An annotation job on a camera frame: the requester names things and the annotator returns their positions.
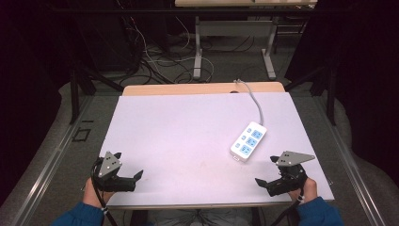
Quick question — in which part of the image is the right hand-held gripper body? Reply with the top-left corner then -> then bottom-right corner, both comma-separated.
265,151 -> 316,198

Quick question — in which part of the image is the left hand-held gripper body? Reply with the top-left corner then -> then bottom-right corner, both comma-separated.
92,151 -> 137,193

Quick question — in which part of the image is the person's right hand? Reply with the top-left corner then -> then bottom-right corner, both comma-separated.
288,177 -> 318,203

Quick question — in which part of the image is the person's left hand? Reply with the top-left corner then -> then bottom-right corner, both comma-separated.
82,177 -> 116,209

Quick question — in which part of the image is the white power strip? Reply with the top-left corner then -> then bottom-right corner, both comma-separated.
229,121 -> 268,164

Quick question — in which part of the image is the white table mat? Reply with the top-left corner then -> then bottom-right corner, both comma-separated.
99,91 -> 335,208

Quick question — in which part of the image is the black metal stand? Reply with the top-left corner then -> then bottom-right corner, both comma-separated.
69,61 -> 124,125
283,64 -> 337,127

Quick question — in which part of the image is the wooden table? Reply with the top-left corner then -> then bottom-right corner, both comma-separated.
121,81 -> 287,97

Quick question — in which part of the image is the white-legged desk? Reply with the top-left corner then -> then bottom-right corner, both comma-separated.
174,0 -> 318,81

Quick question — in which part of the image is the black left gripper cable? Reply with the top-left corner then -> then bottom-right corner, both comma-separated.
89,155 -> 119,226

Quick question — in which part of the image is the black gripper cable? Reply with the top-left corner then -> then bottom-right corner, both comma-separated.
268,187 -> 306,226
89,155 -> 119,226

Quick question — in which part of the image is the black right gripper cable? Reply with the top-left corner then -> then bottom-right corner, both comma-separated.
268,187 -> 306,226

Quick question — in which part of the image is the grey power strip cable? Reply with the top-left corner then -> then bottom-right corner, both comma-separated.
232,78 -> 265,125

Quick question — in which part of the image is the tangle of floor cables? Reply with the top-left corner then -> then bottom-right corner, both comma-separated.
116,0 -> 256,85

